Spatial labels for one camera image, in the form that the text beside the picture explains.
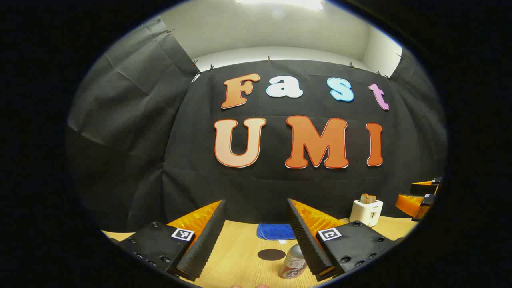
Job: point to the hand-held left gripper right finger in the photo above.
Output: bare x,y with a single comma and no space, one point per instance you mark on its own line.
306,244

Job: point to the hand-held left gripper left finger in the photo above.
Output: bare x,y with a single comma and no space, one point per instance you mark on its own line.
202,244

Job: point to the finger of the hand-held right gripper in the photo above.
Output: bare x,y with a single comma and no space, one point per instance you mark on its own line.
424,188
412,204

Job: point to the silver water bottle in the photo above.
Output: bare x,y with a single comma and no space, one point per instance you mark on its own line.
292,264

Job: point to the dark round coaster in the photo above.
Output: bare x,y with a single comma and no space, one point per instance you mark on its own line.
271,254

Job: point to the blue towel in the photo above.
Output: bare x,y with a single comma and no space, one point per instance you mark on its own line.
276,232

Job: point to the brown toast slice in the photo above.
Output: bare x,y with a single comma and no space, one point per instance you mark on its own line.
372,199
364,198

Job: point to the white toaster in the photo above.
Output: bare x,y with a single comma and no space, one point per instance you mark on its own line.
364,214

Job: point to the ceiling light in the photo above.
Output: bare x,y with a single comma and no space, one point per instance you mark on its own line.
280,3

